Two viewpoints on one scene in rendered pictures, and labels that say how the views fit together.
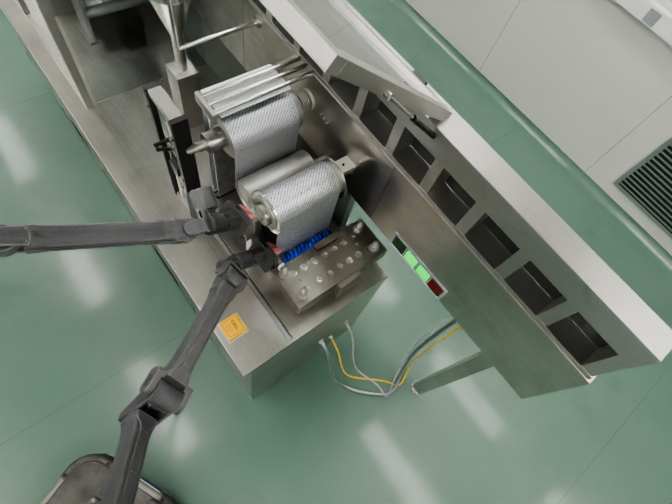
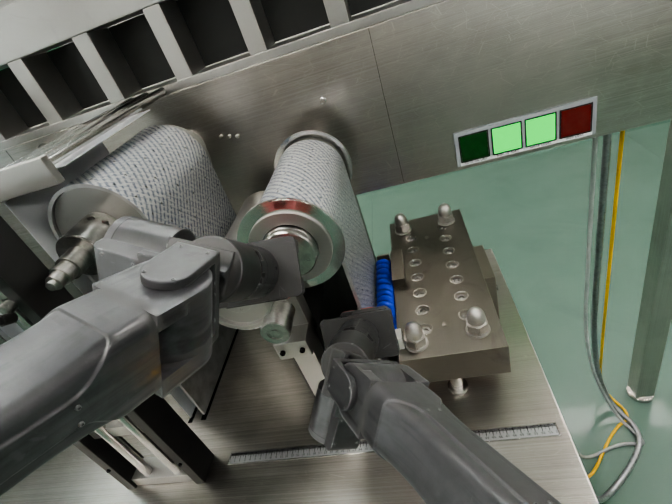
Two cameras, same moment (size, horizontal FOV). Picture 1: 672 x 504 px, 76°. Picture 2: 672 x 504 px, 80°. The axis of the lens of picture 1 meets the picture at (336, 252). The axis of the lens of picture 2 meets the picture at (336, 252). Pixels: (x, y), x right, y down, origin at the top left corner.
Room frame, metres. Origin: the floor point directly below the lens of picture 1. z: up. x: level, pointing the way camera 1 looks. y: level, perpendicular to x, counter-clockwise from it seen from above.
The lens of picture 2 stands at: (0.16, 0.33, 1.52)
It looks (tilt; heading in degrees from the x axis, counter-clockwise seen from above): 33 degrees down; 343
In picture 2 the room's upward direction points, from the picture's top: 21 degrees counter-clockwise
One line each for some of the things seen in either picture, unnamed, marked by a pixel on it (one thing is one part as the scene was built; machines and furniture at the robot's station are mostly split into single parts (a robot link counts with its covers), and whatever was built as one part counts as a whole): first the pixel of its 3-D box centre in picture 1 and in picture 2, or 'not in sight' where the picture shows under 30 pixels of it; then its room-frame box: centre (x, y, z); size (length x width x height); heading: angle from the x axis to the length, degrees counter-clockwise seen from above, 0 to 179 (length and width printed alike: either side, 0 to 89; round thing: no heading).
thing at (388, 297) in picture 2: (306, 245); (385, 295); (0.69, 0.11, 1.03); 0.21 x 0.04 x 0.03; 147
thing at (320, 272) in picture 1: (330, 263); (437, 282); (0.67, 0.00, 1.00); 0.40 x 0.16 x 0.06; 147
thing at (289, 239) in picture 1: (304, 230); (362, 264); (0.70, 0.13, 1.11); 0.23 x 0.01 x 0.18; 147
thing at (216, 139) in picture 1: (214, 140); (93, 243); (0.75, 0.46, 1.33); 0.06 x 0.06 x 0.06; 57
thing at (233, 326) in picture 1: (233, 327); not in sight; (0.35, 0.23, 0.91); 0.07 x 0.07 x 0.02; 57
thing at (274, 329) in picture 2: not in sight; (276, 328); (0.59, 0.31, 1.18); 0.04 x 0.02 x 0.04; 57
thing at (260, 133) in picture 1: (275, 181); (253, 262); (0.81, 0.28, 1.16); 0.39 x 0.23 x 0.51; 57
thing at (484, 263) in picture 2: (347, 285); (487, 282); (0.63, -0.08, 0.96); 0.10 x 0.03 x 0.11; 147
